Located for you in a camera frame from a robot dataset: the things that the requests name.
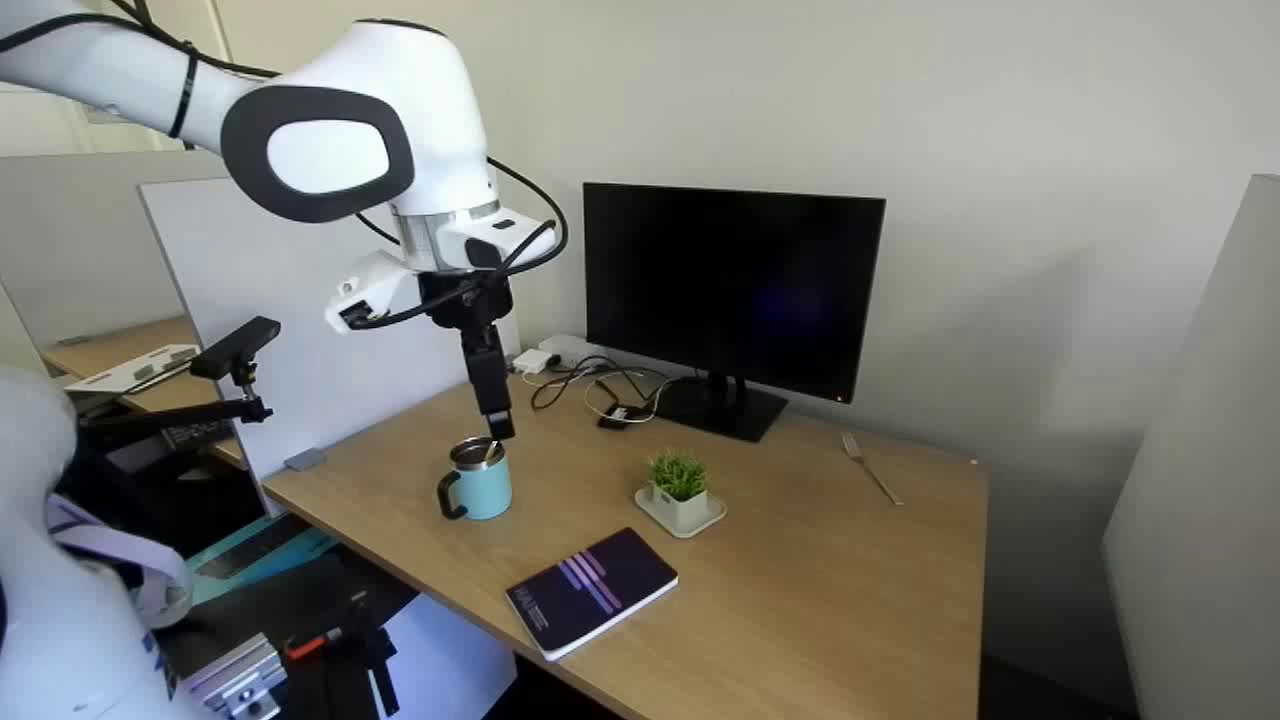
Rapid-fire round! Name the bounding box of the dark purple striped book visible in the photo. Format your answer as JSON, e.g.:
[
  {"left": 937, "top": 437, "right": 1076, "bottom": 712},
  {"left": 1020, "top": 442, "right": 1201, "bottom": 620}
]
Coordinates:
[{"left": 505, "top": 525, "right": 682, "bottom": 664}]

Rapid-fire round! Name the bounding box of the light blue cup black handle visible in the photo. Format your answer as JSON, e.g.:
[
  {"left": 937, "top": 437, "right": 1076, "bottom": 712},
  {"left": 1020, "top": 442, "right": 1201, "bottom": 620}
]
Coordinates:
[{"left": 434, "top": 433, "right": 515, "bottom": 525}]

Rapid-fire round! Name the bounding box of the metal spoon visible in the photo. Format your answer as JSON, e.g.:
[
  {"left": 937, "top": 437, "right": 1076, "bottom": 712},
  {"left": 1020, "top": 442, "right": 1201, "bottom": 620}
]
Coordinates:
[{"left": 834, "top": 427, "right": 905, "bottom": 514}]

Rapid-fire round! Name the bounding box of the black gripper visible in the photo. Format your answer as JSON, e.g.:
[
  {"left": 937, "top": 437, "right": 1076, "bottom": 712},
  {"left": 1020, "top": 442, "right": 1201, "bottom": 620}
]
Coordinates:
[{"left": 421, "top": 269, "right": 521, "bottom": 444}]

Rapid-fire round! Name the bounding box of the grey partition panel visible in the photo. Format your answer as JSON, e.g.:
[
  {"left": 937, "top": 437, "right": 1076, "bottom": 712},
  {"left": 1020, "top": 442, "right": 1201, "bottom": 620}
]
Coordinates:
[{"left": 1101, "top": 171, "right": 1280, "bottom": 720}]

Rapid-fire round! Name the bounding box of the white board panel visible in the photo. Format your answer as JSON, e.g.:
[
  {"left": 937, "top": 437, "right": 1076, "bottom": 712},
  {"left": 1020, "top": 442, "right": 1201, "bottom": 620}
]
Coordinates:
[{"left": 137, "top": 171, "right": 528, "bottom": 484}]

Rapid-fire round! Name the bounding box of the white lilac fabric strap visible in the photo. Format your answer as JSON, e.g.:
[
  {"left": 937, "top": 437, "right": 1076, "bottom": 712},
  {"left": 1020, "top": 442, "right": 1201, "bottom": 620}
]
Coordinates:
[{"left": 38, "top": 488, "right": 198, "bottom": 632}]

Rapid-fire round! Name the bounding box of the silver aluminium bracket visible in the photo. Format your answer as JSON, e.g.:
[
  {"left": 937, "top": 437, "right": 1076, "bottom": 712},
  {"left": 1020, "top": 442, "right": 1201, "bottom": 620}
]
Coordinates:
[{"left": 175, "top": 632, "right": 291, "bottom": 720}]

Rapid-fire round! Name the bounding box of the black computer monitor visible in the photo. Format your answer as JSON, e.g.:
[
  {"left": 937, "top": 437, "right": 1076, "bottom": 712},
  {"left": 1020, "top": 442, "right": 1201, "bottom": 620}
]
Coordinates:
[{"left": 580, "top": 181, "right": 887, "bottom": 450}]

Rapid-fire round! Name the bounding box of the white keyboard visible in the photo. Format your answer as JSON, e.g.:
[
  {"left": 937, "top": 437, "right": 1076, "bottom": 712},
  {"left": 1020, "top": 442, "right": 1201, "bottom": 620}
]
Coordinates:
[{"left": 58, "top": 341, "right": 203, "bottom": 402}]

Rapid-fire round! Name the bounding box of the teal strap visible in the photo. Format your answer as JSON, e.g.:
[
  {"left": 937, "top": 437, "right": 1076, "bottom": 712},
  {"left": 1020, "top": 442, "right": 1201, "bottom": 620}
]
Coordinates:
[{"left": 178, "top": 518, "right": 339, "bottom": 608}]

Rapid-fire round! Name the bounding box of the black camera on stand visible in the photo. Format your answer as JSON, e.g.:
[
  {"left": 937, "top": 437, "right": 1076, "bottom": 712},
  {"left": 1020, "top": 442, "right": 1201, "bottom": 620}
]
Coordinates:
[{"left": 77, "top": 314, "right": 289, "bottom": 455}]

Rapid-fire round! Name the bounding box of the small green plant white pot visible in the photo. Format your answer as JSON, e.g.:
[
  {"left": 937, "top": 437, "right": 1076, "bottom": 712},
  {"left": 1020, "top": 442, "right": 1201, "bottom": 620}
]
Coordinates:
[{"left": 632, "top": 452, "right": 731, "bottom": 543}]

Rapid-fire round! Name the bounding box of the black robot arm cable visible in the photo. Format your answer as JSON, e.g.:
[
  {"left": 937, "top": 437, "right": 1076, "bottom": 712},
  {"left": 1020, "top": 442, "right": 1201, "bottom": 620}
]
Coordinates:
[{"left": 0, "top": 0, "right": 571, "bottom": 334}]

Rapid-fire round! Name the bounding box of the white power adapter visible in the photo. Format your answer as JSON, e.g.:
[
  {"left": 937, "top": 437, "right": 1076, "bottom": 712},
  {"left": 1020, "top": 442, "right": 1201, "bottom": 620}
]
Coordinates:
[{"left": 508, "top": 341, "right": 565, "bottom": 379}]

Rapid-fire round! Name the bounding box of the black clamp orange trigger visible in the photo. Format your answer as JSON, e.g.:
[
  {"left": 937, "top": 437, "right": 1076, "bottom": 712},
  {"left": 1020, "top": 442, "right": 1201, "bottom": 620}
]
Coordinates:
[{"left": 281, "top": 603, "right": 407, "bottom": 720}]

